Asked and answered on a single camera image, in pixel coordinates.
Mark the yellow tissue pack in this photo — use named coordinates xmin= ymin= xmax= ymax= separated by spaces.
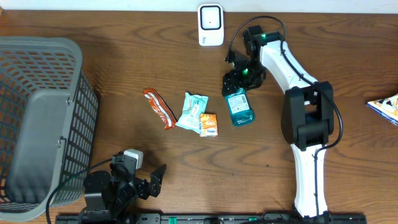
xmin=366 ymin=94 xmax=397 ymax=126

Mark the teal wet wipes pack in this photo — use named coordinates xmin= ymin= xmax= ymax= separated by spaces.
xmin=176 ymin=92 xmax=209 ymax=134

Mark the grey plastic shopping basket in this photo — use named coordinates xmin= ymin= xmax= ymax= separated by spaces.
xmin=1 ymin=37 xmax=98 ymax=222

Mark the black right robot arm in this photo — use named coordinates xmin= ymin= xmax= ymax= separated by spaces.
xmin=221 ymin=26 xmax=334 ymax=219

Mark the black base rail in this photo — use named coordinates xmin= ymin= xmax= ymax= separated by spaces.
xmin=55 ymin=212 xmax=368 ymax=224

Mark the orange small tissue packet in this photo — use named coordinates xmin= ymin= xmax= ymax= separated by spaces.
xmin=199 ymin=113 xmax=218 ymax=137

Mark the orange snack bar wrapper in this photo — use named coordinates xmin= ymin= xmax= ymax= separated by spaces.
xmin=142 ymin=88 xmax=177 ymax=129

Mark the blue mouthwash bottle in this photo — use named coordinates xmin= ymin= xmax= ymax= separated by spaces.
xmin=225 ymin=88 xmax=255 ymax=126

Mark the white barcode scanner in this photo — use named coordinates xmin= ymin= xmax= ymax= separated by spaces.
xmin=197 ymin=4 xmax=224 ymax=47

